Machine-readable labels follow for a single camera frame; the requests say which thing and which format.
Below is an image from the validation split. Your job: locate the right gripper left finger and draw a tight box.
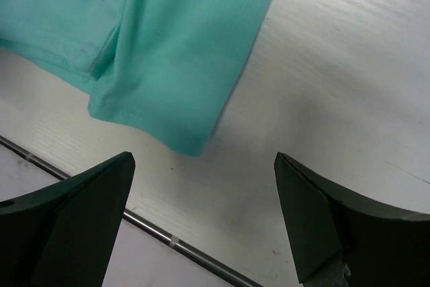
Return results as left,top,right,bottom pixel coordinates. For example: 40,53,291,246
1,152,135,286

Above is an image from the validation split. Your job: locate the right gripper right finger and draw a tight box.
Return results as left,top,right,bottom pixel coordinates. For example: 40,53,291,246
274,153,429,286

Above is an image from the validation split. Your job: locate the teal green t shirt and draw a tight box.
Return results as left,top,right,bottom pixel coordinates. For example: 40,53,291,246
1,0,271,157

